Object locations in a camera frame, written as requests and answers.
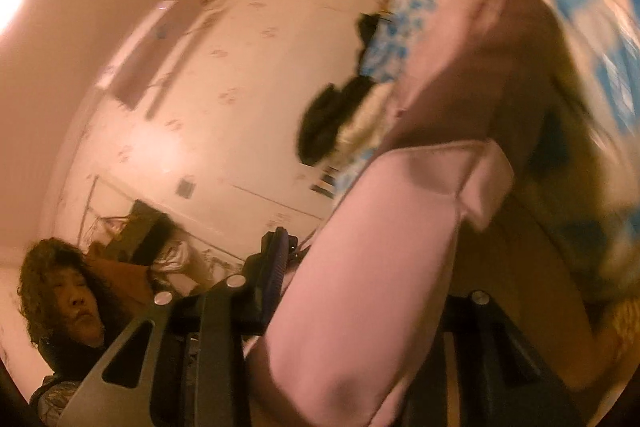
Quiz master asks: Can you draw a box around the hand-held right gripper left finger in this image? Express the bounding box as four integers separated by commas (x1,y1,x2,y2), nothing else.
62,227,301,427

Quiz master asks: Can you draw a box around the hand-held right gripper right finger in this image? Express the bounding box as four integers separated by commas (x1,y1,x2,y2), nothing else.
400,289,583,427

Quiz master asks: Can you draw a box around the blue checkered plastic bed cover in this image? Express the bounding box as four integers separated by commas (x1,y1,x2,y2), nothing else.
330,0,640,298

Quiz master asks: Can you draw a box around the person's torso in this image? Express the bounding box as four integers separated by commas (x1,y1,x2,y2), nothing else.
29,342,101,427

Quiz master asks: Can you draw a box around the person's head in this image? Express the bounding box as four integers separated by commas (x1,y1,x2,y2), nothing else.
17,237,126,353

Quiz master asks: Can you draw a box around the white padded jacket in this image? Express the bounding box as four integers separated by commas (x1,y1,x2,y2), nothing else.
340,92,401,158

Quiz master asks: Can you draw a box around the pink and brown jacket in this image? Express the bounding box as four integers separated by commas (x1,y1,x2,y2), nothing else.
247,0,621,427

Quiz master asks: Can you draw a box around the white wall air conditioner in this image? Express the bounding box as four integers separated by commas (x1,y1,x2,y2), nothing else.
97,0,201,110

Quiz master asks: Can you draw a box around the black padded jacket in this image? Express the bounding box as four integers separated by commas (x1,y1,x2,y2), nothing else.
299,74,381,168

